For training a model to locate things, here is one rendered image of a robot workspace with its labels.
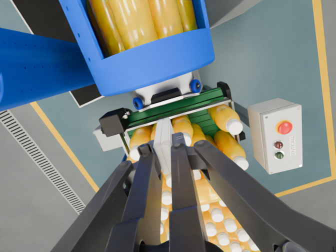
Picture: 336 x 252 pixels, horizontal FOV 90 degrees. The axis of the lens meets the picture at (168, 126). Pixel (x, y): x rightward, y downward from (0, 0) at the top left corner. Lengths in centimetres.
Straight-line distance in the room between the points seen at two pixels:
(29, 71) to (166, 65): 57
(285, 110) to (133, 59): 41
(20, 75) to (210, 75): 129
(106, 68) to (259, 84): 154
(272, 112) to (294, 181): 193
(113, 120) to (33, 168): 184
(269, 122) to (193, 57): 30
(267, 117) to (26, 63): 78
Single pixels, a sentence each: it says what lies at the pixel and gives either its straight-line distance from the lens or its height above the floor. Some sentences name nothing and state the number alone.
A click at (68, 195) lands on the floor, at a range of 239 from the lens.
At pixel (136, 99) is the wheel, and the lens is 57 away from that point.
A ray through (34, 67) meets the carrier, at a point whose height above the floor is 88.
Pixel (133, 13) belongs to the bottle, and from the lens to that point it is 35.
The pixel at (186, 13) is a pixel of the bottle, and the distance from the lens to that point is 45.
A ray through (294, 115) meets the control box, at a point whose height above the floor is 110.
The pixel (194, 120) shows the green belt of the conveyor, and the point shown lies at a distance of 67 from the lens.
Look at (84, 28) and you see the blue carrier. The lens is 36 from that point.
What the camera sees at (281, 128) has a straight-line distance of 54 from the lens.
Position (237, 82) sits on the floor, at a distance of 166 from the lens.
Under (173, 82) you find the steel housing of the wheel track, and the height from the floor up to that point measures 93.
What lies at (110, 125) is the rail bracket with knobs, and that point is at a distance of 60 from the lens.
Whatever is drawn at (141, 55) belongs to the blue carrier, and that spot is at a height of 123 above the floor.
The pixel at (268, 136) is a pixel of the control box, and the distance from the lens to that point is 55.
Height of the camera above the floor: 153
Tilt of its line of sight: 69 degrees down
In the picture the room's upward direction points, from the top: 180 degrees clockwise
